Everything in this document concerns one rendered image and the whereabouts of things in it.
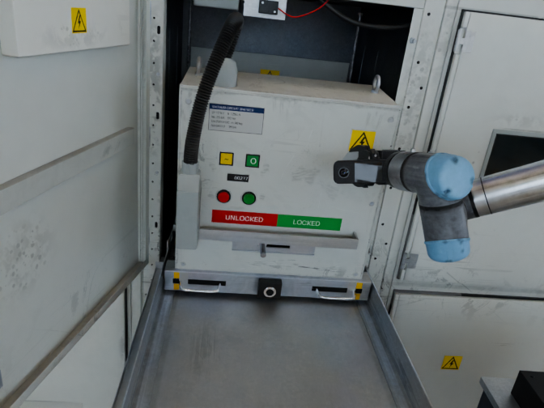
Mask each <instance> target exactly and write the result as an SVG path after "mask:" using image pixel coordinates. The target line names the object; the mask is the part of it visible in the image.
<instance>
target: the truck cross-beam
mask: <svg viewBox="0 0 544 408"><path fill-rule="evenodd" d="M175 262H176V261H172V260H167V264H166V267H165V271H164V290H174V283H176V284H179V279H178V278H174V272H178V273H180V272H181V273H189V274H188V288H190V289H203V290H216V289H217V288H218V285H219V282H221V283H222V286H221V288H220V290H219V291H218V292H222V293H236V294H252V295H257V287H258V280H259V278H276V279H282V283H283V284H282V290H281V296H297V297H312V298H320V297H319V296H318V295H317V293H316V291H315V288H316V287H317V288H318V291H319V292H320V294H321V295H325V296H337V297H346V292H347V288H348V284H349V283H362V284H363V286H362V289H358V288H355V294H360V297H359V300H368V295H369V291H370V288H371V285H372V282H371V279H370V278H369V275H368V272H363V277H362V279H352V278H326V277H312V276H297V275H283V274H256V273H242V272H228V271H214V270H187V269H176V268H175Z"/></svg>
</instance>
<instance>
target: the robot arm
mask: <svg viewBox="0 0 544 408"><path fill-rule="evenodd" d="M334 182H335V183H337V184H353V185H354V186H356V187H363V188H368V186H373V185H374V184H375V183H376V184H377V185H390V186H392V187H394V188H396V189H399V190H403V191H407V192H411V193H417V196H418V201H419V211H420V216H421V220H422V225H423V234H424V240H425V241H424V244H425V245H426V248H427V255H428V256H429V257H430V258H431V259H432V260H433V261H437V262H444V263H447V262H455V261H460V260H462V259H464V258H466V257H467V256H468V255H469V254H470V238H469V232H468V226H467V220H468V219H475V218H478V217H482V216H485V215H492V214H495V213H499V212H502V211H506V210H512V209H516V208H519V207H523V206H529V205H533V204H536V203H539V202H544V160H541V161H538V162H535V163H531V164H526V165H523V166H520V167H517V168H512V169H508V170H506V171H502V172H497V173H494V174H491V175H488V176H483V177H479V178H477V179H474V169H473V166H472V165H471V163H470V162H469V161H468V160H467V159H466V158H464V157H461V156H459V155H451V154H448V153H442V152H440V153H427V152H416V149H415V148H411V149H410V151H399V150H382V151H376V150H375V149H370V146H368V145H357V146H355V147H353V148H352V149H350V150H349V152H347V153H346V155H345V157H344V158H343V160H338V161H336V162H335V163H334Z"/></svg>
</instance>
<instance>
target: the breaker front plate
mask: <svg viewBox="0 0 544 408"><path fill-rule="evenodd" d="M197 91H198V90H197V89H192V88H183V87H181V112H180V146H179V172H180V170H181V161H182V160H183V159H184V149H185V140H186V138H185V137H187V136H186V134H187V133H186V132H188V131H187V130H188V125H189V122H190V121H189V120H190V117H191V116H190V115H191V114H192V113H191V112H192V109H193V108H192V107H193V104H194V101H195V99H196V98H195V96H196V94H197ZM211 94H212V95H210V96H211V97H209V98H210V100H209V101H210V102H208V105H207V106H208V107H206V108H207V110H206V115H205V117H204V118H205V119H204V120H203V121H204V122H203V127H202V132H201V137H200V141H199V142H200V143H199V150H198V162H199V167H198V169H200V170H201V181H202V196H201V214H200V228H204V229H216V230H228V231H241V232H264V233H277V234H289V235H301V236H324V237H337V238H349V239H352V236H353V232H355V233H356V235H357V237H358V239H359V243H358V246H357V249H336V248H323V247H310V246H298V245H290V248H279V247H266V257H261V254H260V248H259V247H258V243H248V242H235V241H222V240H198V246H197V248H196V249H176V268H177V269H187V270H214V271H228V272H242V273H256V274H283V275H297V276H312V277H326V278H352V279H361V276H362V273H363V266H364V262H365V259H366V255H367V251H368V246H369V241H370V238H371V234H372V228H373V224H374V221H375V217H376V211H377V207H378V204H379V200H380V194H381V190H382V186H383V185H377V184H376V183H375V184H374V185H373V186H368V188H363V187H356V186H354V185H353V184H337V183H335V182H334V163H335V162H336V161H338V160H343V158H344V157H345V155H346V153H347V152H349V146H350V141H351V134H352V130H363V131H372V132H376V136H375V140H374V143H373V148H372V149H375V150H376V151H382V150H391V149H392V145H393V139H394V135H395V131H396V128H397V122H398V118H399V114H400V111H401V109H400V108H385V107H376V106H367V105H359V104H343V103H334V102H325V101H317V100H301V99H292V98H284V97H275V96H260V95H250V94H242V93H234V92H225V91H213V92H211ZM210 103H211V104H227V105H236V106H245V107H254V108H264V109H265V112H264V119H263V127H262V134H246V133H237V132H228V131H218V130H209V129H208V122H209V107H210ZM220 151H221V152H231V153H234V158H233V166H228V165H219V152H220ZM246 154H250V155H260V162H259V168H249V167H245V160H246ZM228 173H229V174H240V175H249V182H242V181H227V174H228ZM222 189H225V190H227V191H228V192H229V193H230V194H231V199H230V201H229V202H226V203H222V202H219V201H218V199H217V197H216V196H217V193H218V192H219V191H220V190H222ZM245 192H253V193H254V194H255V195H256V201H255V202H254V203H253V204H252V205H246V204H244V203H243V202H242V195H243V194H244V193H245ZM212 210H233V211H244V212H256V213H267V214H279V215H301V216H312V217H324V218H336V219H342V224H341V228H340V231H330V230H319V229H307V228H295V227H271V226H260V225H248V224H236V223H213V222H211V220H212Z"/></svg>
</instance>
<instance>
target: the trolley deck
mask: <svg viewBox="0 0 544 408"><path fill-rule="evenodd" d="M160 272H161V270H158V269H156V268H155V272H154V274H153V278H152V280H151V285H150V287H149V290H148V293H147V297H146V300H145V303H144V305H143V309H142V313H141V316H140V318H139V322H138V326H137V329H136V331H135V334H134V339H133V341H132V344H131V347H130V352H129V354H128V357H127V360H126V362H125V367H124V370H123V373H122V375H121V380H120V383H119V385H118V388H117V392H116V396H115V398H114V401H113V405H112V408H121V405H122V402H123V399H124V396H125V391H126V389H127V385H128V383H129V379H130V375H131V372H132V369H133V366H134V361H135V358H136V355H137V352H138V347H139V344H140V341H141V338H142V333H143V330H144V327H145V324H146V321H147V316H148V313H149V311H150V307H151V302H152V300H153V296H154V294H155V289H156V286H157V282H158V280H159V275H160ZM149 408H397V407H396V405H395V402H394V400H393V396H392V394H391V392H390V390H389V386H388V384H387V381H386V379H385V376H384V373H383V371H382V369H381V366H380V363H379V361H378V358H377V356H376V352H375V351H374V348H373V346H372V342H371V340H370V338H369V336H368V332H367V330H366V327H365V325H364V323H363V319H362V317H361V315H360V312H359V309H358V307H357V304H356V302H355V300H327V299H321V298H312V297H297V296H280V299H267V298H257V295H252V294H236V293H222V292H217V293H203V292H189V291H177V290H175V293H174V297H173V301H172V307H171V312H170V315H169V319H168V326H167V329H166V334H165V337H164V344H163V348H162V351H161V356H160V359H159V366H158V370H157V373H156V378H155V384H154V388H153V392H152V395H151V402H150V406H149Z"/></svg>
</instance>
